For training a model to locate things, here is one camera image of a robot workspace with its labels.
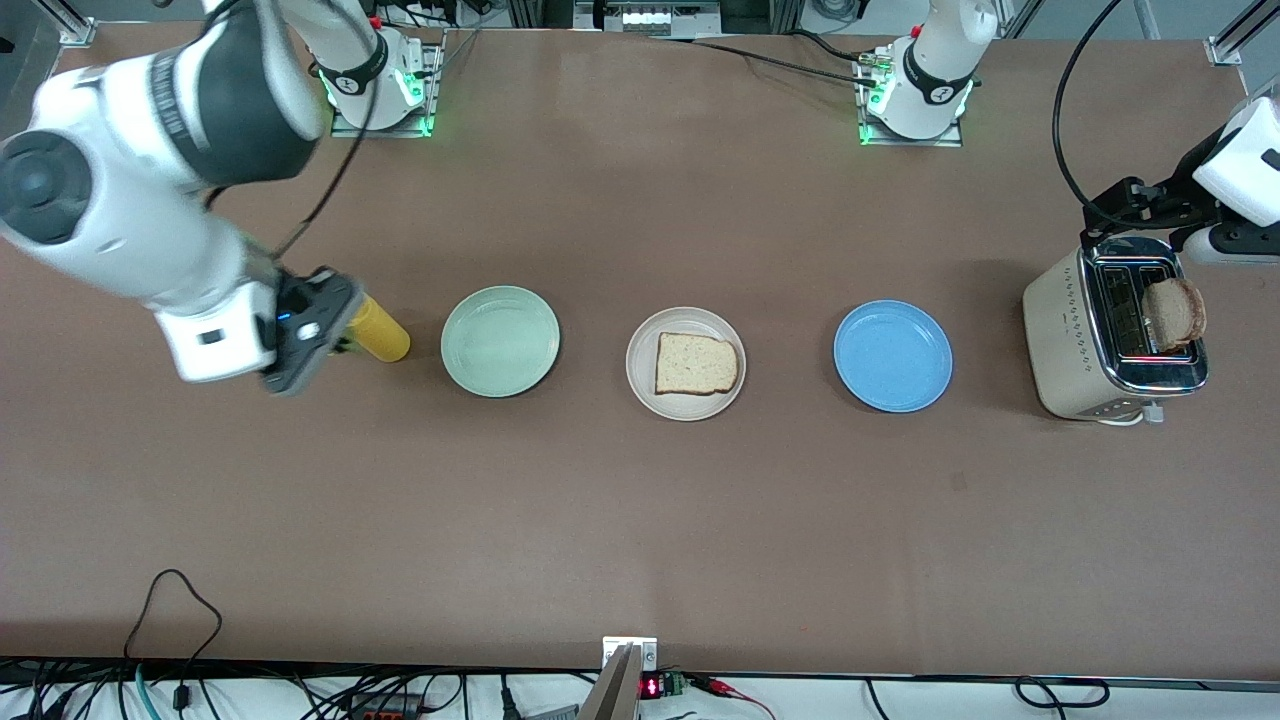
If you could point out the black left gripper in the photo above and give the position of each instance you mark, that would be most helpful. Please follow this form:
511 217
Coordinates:
1166 196

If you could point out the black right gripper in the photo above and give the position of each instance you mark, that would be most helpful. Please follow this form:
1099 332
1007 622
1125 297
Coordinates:
297 291

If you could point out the yellow squeeze bottle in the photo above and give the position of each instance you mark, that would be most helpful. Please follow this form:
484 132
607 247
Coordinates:
385 338

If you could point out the brown bread slice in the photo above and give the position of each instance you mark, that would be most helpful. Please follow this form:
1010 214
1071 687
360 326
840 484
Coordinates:
695 365
1175 315

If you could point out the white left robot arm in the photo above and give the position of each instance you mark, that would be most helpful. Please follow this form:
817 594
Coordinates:
940 60

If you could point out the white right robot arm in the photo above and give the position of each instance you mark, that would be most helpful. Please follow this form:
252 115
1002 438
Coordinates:
130 230

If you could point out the pale green plate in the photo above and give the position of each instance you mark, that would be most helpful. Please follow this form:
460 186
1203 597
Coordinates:
500 342

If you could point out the blue plate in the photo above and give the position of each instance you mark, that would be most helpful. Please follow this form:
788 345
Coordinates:
893 356

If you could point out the beige plate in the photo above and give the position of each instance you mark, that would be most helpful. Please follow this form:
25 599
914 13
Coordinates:
690 408

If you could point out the cream and chrome toaster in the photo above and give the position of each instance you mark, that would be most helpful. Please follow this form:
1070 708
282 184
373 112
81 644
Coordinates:
1060 340

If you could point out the black power strip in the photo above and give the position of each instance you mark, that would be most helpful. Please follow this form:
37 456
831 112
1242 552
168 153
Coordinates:
385 712

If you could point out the control box with lights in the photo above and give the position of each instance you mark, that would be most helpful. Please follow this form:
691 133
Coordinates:
650 18

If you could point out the red digit display module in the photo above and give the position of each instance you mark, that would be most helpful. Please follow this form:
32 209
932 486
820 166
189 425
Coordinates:
652 687

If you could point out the red clip lead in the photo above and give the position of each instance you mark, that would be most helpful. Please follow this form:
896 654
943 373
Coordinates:
715 686

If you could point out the aluminium frame profile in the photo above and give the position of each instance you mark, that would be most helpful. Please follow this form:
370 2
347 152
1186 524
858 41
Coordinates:
1225 48
75 30

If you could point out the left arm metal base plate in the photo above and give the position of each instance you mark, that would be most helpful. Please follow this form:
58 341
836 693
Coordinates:
905 142

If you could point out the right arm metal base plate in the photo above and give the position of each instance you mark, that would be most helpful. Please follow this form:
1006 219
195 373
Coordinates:
436 70

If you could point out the white metal bracket plate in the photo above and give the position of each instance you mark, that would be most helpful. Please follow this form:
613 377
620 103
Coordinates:
648 655

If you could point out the grey aluminium camera post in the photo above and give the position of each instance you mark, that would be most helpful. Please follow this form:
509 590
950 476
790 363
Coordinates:
612 695

